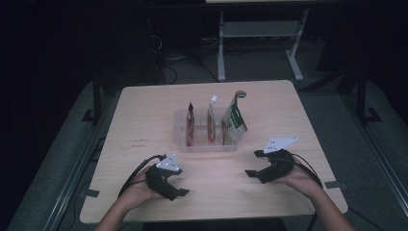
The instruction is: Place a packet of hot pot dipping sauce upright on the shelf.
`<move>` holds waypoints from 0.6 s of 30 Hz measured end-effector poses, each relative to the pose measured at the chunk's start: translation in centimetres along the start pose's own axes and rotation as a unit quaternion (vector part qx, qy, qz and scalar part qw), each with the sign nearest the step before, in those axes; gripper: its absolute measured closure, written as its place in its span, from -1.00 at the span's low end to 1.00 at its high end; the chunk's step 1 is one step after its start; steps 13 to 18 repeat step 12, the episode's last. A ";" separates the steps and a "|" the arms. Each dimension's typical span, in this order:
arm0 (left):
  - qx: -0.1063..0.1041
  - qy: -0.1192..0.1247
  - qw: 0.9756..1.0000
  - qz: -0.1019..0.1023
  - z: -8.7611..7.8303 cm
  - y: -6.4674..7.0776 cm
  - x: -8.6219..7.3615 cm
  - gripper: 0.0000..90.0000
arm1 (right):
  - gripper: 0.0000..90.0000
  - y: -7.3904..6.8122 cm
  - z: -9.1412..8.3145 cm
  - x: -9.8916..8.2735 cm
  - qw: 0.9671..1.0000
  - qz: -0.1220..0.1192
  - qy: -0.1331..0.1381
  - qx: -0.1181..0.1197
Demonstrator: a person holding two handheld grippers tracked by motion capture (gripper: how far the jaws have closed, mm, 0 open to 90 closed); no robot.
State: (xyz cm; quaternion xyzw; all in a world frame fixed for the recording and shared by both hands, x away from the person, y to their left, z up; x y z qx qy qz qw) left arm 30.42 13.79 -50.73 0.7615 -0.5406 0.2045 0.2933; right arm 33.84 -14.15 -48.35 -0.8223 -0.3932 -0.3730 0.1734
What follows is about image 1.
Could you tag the red black clear pouch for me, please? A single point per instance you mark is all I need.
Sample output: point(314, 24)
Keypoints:
point(190, 126)

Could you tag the orange white spouted pouch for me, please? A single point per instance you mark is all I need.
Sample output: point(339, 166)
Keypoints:
point(211, 123)

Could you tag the grey round table grommet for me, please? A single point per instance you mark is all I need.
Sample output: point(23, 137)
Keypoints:
point(242, 94)

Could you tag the grey tape piece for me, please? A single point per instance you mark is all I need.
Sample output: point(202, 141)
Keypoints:
point(335, 185)
point(91, 193)

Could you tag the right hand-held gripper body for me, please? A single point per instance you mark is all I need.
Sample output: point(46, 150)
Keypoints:
point(279, 168)

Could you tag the clear plastic container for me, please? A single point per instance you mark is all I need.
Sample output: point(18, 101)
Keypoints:
point(200, 141)

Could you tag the green white sauce pouch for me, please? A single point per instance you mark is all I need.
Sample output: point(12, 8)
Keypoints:
point(233, 123)

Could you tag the black metal stand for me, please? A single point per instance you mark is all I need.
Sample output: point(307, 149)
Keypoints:
point(362, 96)
point(96, 96)

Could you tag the person's left hand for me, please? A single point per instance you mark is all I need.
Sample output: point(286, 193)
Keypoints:
point(138, 191)

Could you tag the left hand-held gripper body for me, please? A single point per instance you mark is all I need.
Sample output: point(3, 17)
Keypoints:
point(160, 183)

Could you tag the person's right hand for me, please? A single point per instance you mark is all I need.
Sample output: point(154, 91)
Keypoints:
point(301, 181)

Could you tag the white metal desk frame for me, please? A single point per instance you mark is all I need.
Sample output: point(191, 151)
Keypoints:
point(260, 29)

